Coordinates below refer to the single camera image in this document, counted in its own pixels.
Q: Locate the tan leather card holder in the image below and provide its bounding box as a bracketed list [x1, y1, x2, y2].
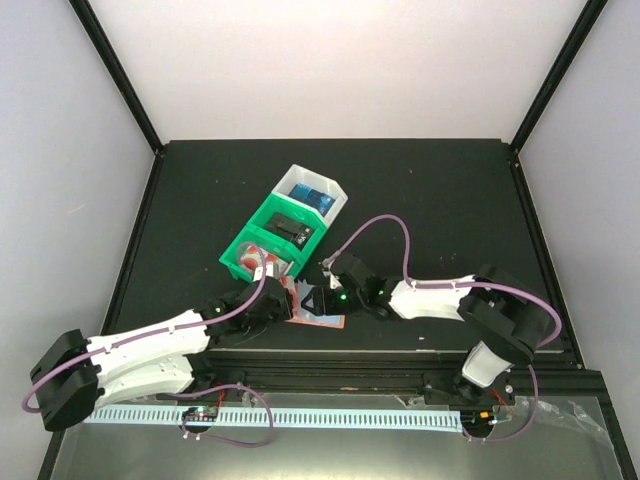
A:
[280, 276, 346, 329]

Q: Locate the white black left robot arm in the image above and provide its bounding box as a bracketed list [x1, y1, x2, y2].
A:
[22, 276, 295, 432]

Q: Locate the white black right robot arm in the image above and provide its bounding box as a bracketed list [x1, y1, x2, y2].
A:
[299, 253, 557, 406]

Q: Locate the red white card stack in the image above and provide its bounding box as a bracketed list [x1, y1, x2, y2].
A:
[238, 245, 285, 274]

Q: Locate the black vip card stack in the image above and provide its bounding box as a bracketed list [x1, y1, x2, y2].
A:
[264, 213, 314, 250]

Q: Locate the blue card stack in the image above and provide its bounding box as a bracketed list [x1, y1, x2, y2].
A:
[288, 183, 335, 216]

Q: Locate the left green plastic bin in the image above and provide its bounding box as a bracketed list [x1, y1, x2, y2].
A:
[219, 225, 308, 282]

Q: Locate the green plastic bin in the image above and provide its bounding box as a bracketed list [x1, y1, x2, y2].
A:
[219, 225, 308, 282]
[248, 193, 328, 265]

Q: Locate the middle green plastic bin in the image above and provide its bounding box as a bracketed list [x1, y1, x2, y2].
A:
[248, 193, 328, 265]

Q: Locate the white plastic bin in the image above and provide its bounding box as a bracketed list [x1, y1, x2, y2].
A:
[272, 164, 348, 227]

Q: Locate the left controller board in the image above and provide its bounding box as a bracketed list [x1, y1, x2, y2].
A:
[181, 406, 219, 423]

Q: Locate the controller board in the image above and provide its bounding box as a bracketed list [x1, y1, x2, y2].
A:
[181, 406, 219, 423]
[460, 410, 504, 429]

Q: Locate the right controller board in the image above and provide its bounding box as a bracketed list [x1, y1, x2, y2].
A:
[460, 410, 504, 429]

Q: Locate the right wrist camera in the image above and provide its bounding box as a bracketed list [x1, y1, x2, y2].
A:
[321, 257, 342, 290]

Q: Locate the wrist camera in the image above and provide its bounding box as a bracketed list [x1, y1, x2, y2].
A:
[253, 261, 290, 281]
[321, 257, 342, 290]

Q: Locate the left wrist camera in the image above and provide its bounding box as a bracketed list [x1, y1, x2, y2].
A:
[253, 261, 290, 281]

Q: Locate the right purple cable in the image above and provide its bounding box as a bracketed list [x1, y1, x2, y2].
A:
[324, 214, 564, 445]

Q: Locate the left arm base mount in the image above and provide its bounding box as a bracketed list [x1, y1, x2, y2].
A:
[163, 369, 249, 402]

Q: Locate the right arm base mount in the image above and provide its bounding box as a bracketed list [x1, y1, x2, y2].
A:
[419, 371, 515, 409]

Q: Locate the white slotted cable duct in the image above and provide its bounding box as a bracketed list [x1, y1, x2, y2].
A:
[84, 404, 463, 433]

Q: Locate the black frame post left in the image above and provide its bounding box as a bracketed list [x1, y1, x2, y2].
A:
[68, 0, 165, 156]

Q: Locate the black frame post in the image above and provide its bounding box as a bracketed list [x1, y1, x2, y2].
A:
[508, 0, 611, 151]
[68, 0, 165, 156]

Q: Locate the black frame post right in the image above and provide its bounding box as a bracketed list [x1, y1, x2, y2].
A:
[508, 0, 611, 151]

